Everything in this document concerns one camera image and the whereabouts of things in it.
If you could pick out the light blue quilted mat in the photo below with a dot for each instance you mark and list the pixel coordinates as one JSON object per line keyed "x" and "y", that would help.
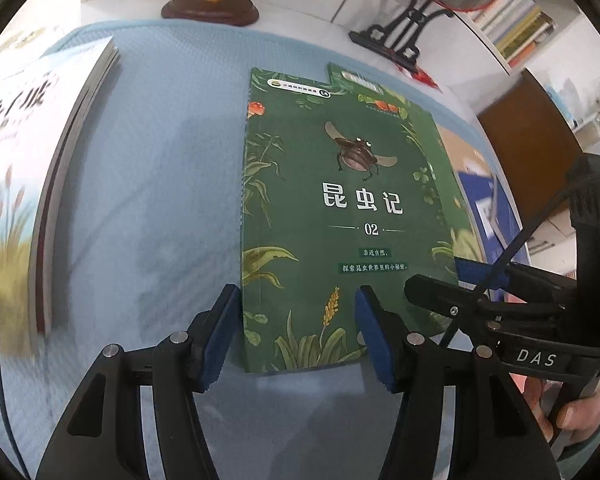
{"x": 155, "y": 185}

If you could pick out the person's right hand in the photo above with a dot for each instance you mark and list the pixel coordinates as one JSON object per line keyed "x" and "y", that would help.
{"x": 537, "y": 400}

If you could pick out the blue book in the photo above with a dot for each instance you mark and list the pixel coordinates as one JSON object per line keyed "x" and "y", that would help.
{"x": 484, "y": 195}

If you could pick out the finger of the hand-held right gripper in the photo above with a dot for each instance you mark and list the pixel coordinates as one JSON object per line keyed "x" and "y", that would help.
{"x": 439, "y": 295}
{"x": 479, "y": 272}

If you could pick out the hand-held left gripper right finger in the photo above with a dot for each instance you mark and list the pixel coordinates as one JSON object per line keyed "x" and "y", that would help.
{"x": 374, "y": 340}

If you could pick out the row of pale shelf books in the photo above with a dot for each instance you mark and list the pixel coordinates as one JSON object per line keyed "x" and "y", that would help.
{"x": 514, "y": 25}

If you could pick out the red tassel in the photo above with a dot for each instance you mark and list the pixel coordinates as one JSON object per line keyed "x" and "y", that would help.
{"x": 419, "y": 75}

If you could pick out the tan book with animal drawing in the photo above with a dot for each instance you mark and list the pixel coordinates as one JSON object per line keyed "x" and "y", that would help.
{"x": 467, "y": 150}

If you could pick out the green book with leaf print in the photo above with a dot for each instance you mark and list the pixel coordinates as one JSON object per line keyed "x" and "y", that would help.
{"x": 364, "y": 87}

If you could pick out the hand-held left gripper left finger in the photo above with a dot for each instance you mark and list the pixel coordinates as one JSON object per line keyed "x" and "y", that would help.
{"x": 217, "y": 340}

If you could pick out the stack of books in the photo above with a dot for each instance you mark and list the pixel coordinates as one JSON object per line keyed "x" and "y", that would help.
{"x": 25, "y": 160}

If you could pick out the green book with beetle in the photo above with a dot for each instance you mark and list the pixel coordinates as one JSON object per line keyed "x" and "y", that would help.
{"x": 340, "y": 240}

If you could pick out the round fan ornament on stand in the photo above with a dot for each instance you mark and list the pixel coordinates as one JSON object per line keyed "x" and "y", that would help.
{"x": 379, "y": 40}

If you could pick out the brown wooden cabinet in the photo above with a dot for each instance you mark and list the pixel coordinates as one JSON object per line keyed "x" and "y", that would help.
{"x": 524, "y": 130}

